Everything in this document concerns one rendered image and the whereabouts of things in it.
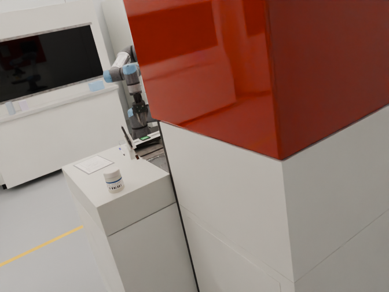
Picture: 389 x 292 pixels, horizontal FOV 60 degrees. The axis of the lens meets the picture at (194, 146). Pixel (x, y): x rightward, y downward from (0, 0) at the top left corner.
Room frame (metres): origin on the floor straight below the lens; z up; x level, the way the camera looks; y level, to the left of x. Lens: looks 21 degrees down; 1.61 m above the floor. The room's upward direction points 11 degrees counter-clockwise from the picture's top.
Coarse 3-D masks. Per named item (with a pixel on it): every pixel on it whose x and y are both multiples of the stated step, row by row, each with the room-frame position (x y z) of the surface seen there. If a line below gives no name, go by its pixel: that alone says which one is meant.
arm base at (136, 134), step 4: (132, 128) 2.31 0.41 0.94; (136, 128) 2.29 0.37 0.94; (140, 128) 2.28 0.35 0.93; (144, 128) 2.30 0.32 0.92; (148, 128) 2.33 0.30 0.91; (132, 132) 2.32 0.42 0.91; (136, 132) 2.29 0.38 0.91; (140, 132) 2.28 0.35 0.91; (144, 132) 2.28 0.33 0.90; (148, 132) 2.31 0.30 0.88; (132, 136) 2.31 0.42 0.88; (136, 136) 2.29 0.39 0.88; (140, 136) 2.27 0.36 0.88
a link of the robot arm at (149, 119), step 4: (132, 48) 2.38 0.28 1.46; (132, 52) 2.37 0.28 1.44; (132, 56) 2.36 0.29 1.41; (136, 56) 2.36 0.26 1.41; (136, 60) 2.38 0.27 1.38; (148, 104) 2.29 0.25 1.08; (148, 108) 2.29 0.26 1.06; (148, 112) 2.28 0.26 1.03; (148, 116) 2.27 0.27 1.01; (148, 120) 2.28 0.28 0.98; (152, 120) 2.28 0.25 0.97; (156, 120) 2.28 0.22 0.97
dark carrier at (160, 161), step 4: (160, 156) 1.77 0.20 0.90; (164, 156) 1.76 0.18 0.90; (148, 160) 1.75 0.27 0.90; (152, 160) 1.74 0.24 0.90; (156, 160) 1.73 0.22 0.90; (160, 160) 1.72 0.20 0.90; (164, 160) 1.70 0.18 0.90; (156, 164) 1.68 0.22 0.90; (160, 164) 1.67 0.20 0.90; (164, 164) 1.66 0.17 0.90; (160, 168) 1.62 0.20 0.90; (164, 168) 1.61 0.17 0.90; (168, 172) 1.54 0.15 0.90
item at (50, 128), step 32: (0, 32) 4.24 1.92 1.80; (32, 32) 4.41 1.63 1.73; (64, 32) 4.58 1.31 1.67; (96, 32) 4.78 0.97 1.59; (0, 64) 4.18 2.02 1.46; (32, 64) 4.34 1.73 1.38; (64, 64) 4.52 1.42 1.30; (96, 64) 4.72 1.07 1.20; (0, 96) 4.12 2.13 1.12; (32, 96) 4.28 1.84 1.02; (64, 96) 4.46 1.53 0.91; (96, 96) 4.44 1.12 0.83; (0, 128) 3.86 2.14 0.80; (32, 128) 4.02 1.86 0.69; (64, 128) 4.19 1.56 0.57; (96, 128) 4.38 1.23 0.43; (0, 160) 3.80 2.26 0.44; (32, 160) 3.95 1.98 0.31; (64, 160) 4.12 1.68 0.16
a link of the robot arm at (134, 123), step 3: (129, 111) 2.31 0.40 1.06; (132, 111) 2.29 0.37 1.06; (129, 114) 2.30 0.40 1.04; (132, 114) 2.29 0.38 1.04; (141, 114) 2.28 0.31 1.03; (129, 117) 2.31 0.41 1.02; (132, 117) 2.29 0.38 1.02; (141, 117) 2.28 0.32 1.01; (132, 120) 2.29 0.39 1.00; (135, 120) 2.28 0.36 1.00; (132, 123) 2.30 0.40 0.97; (135, 123) 2.28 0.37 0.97; (138, 123) 2.28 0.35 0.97; (132, 126) 2.31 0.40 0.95; (135, 126) 2.29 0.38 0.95; (138, 126) 2.28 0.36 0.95; (141, 126) 2.29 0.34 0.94
